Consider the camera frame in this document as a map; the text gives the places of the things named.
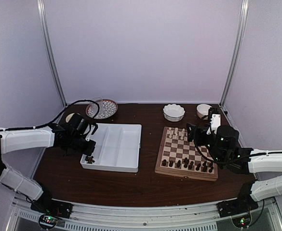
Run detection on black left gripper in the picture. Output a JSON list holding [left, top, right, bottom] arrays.
[[69, 134, 96, 156]]

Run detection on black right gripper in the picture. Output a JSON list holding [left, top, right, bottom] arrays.
[[187, 123, 225, 164]]

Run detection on white plastic compartment tray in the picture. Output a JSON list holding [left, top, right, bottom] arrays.
[[80, 123, 142, 173]]

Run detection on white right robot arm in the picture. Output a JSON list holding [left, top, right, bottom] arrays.
[[186, 123, 282, 213]]

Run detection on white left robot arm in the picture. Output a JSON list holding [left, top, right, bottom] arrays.
[[0, 114, 98, 214]]

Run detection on dark chess piece small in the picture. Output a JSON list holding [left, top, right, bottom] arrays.
[[85, 156, 93, 164]]

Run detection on cream round bowl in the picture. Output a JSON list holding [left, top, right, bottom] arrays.
[[196, 103, 212, 118]]

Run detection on wooden chessboard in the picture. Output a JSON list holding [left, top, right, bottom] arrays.
[[155, 127, 218, 181]]

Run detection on white scalloped bowl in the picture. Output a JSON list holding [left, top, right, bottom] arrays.
[[162, 104, 186, 122]]

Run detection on cream ribbed mug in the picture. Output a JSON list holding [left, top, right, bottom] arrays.
[[66, 113, 74, 123]]

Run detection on clear drinking glass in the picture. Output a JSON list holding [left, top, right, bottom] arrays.
[[90, 97, 104, 117]]

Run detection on patterned ceramic plate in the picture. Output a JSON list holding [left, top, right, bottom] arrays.
[[85, 99, 118, 119]]

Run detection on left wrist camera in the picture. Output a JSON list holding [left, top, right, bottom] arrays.
[[83, 123, 98, 141]]

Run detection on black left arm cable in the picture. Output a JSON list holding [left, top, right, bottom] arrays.
[[0, 98, 102, 132]]

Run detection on aluminium front rail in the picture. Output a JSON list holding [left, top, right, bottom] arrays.
[[7, 199, 282, 231]]

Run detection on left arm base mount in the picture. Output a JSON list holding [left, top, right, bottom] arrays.
[[29, 190, 73, 218]]

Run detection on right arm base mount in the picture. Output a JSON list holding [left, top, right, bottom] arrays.
[[217, 181, 258, 218]]

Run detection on right aluminium frame post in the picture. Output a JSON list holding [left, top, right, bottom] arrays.
[[220, 0, 250, 107]]

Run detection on aluminium frame post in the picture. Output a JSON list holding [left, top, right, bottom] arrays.
[[220, 0, 250, 107], [37, 0, 67, 107]]

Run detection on left aluminium frame post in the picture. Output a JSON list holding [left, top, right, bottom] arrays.
[[37, 0, 67, 107]]

